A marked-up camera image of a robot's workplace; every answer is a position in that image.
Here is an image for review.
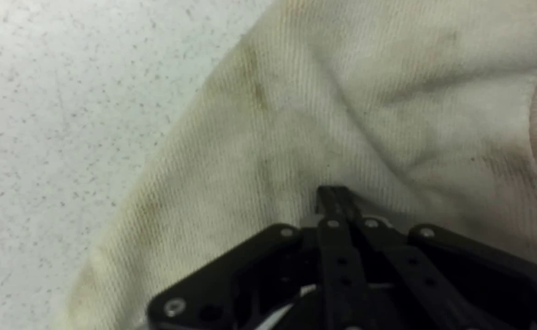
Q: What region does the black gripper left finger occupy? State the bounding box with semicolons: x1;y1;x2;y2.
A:
145;185;369;330

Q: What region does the stained beige cloth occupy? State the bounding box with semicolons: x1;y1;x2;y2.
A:
50;0;537;330

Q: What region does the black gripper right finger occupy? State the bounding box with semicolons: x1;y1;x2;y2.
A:
336;185;537;330

